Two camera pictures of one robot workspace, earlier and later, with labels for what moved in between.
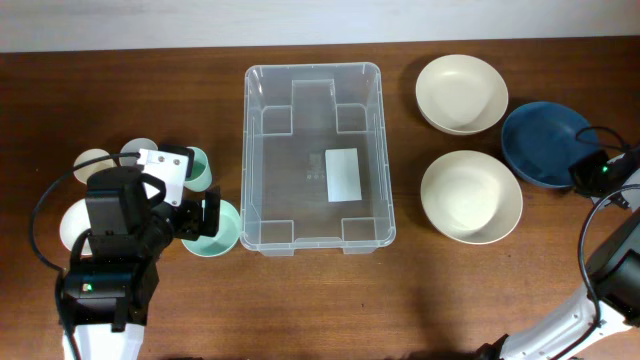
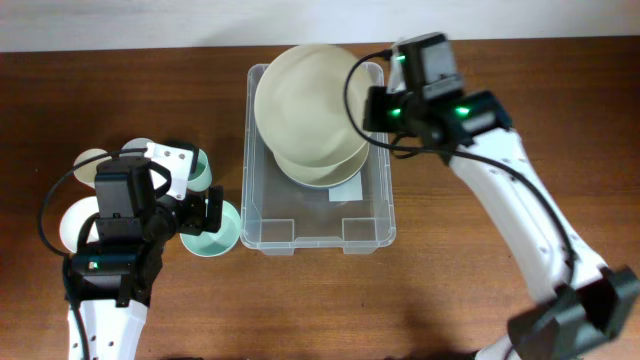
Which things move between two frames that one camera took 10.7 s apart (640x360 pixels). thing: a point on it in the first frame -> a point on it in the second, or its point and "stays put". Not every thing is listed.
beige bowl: x=461 y=94 -> x=300 y=105
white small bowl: x=75 y=221 stays put
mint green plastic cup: x=201 y=178 stays put
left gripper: x=193 y=226 stays put
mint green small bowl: x=226 y=238 stays put
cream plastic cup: x=86 y=155 stays put
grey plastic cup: x=134 y=146 stays put
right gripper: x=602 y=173 -> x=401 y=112
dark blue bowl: x=543 y=139 -> x=319 y=186
